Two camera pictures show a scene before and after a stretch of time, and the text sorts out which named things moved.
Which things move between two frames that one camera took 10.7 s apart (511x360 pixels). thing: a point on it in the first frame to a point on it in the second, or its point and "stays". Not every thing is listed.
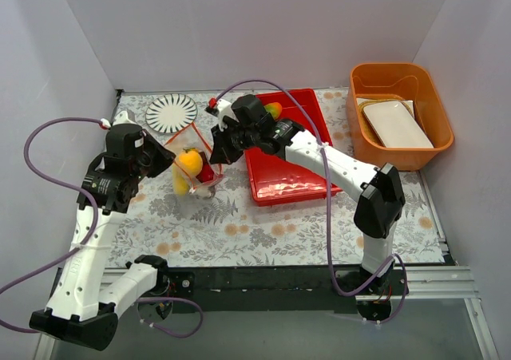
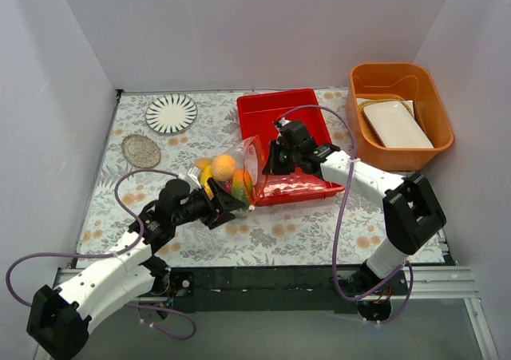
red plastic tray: [275, 180] stays
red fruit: [205, 173] to [227, 186]
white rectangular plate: [395, 127] stays
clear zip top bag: [192, 172] to [239, 168]
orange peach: [191, 160] to [223, 168]
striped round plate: [172, 112] stays
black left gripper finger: [160, 157] to [223, 201]
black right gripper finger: [228, 145] to [279, 161]
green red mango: [275, 108] to [242, 186]
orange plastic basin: [408, 80] stays
